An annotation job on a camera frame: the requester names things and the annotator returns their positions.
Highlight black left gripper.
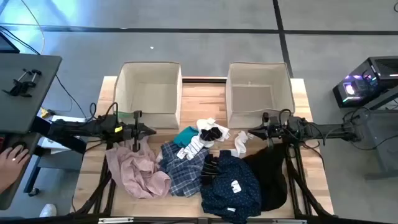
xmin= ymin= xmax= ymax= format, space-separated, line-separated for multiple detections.
xmin=121 ymin=110 xmax=157 ymax=153

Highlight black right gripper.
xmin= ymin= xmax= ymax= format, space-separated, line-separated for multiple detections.
xmin=248 ymin=112 xmax=289 ymax=149

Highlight teal sock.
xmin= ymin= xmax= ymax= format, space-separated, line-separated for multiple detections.
xmin=173 ymin=126 xmax=200 ymax=149

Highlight pink garment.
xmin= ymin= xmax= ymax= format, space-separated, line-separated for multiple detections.
xmin=104 ymin=136 xmax=172 ymax=200

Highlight black garment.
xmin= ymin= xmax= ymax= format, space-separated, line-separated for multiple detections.
xmin=242 ymin=143 xmax=289 ymax=212

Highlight white grey striped sock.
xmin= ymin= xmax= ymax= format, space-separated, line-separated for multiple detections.
xmin=176 ymin=134 xmax=215 ymax=161

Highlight blue plaid shirt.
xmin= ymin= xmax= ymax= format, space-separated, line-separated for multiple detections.
xmin=158 ymin=141 xmax=210 ymax=197

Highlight navy dotted shirt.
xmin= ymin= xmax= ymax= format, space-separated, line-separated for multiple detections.
xmin=200 ymin=149 xmax=262 ymax=224

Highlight beige fabric storage bin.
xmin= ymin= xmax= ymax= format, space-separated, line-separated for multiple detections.
xmin=225 ymin=62 xmax=295 ymax=129
xmin=113 ymin=61 xmax=183 ymax=130

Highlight black sock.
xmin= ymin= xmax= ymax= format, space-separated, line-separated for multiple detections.
xmin=200 ymin=126 xmax=223 ymax=142

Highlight dark striped sock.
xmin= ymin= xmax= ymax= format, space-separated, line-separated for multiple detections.
xmin=200 ymin=154 xmax=220 ymax=186

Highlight white cardboard box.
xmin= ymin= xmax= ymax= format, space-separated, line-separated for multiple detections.
xmin=40 ymin=114 xmax=87 ymax=155

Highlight grey desk top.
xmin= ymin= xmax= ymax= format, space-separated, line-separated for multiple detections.
xmin=0 ymin=53 xmax=63 ymax=134

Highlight black computer case with lights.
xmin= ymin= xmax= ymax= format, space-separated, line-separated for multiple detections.
xmin=331 ymin=55 xmax=398 ymax=109

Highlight grey metal stand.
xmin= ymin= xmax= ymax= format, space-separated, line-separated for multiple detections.
xmin=341 ymin=88 xmax=398 ymax=181

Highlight black clamp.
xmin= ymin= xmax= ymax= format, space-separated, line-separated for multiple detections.
xmin=2 ymin=68 xmax=42 ymax=98

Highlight dark grey desk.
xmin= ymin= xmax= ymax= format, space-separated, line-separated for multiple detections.
xmin=0 ymin=132 xmax=41 ymax=211

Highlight person's hand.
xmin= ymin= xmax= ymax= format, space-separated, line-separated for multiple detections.
xmin=0 ymin=144 xmax=31 ymax=194

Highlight black monitor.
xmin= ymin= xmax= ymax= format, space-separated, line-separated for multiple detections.
xmin=0 ymin=30 xmax=21 ymax=54

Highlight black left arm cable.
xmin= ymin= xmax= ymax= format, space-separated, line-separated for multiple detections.
xmin=88 ymin=101 xmax=119 ymax=124

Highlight black metal frame struts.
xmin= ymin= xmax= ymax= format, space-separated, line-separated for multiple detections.
xmin=74 ymin=141 xmax=118 ymax=216
xmin=285 ymin=141 xmax=332 ymax=218

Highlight dark desk support frame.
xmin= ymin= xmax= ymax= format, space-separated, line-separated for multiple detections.
xmin=23 ymin=116 xmax=88 ymax=197

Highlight black desk cable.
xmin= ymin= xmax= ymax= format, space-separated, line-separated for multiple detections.
xmin=55 ymin=74 xmax=90 ymax=121

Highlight black frame bar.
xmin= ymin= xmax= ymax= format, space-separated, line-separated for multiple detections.
xmin=0 ymin=213 xmax=398 ymax=224

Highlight silver metal bracket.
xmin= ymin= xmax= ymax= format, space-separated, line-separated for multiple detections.
xmin=98 ymin=217 xmax=134 ymax=224

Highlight black floor cable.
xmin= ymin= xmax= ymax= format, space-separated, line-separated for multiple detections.
xmin=0 ymin=26 xmax=41 ymax=55
xmin=343 ymin=107 xmax=398 ymax=152

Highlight yellow cable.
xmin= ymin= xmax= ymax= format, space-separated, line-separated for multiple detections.
xmin=20 ymin=0 xmax=46 ymax=55

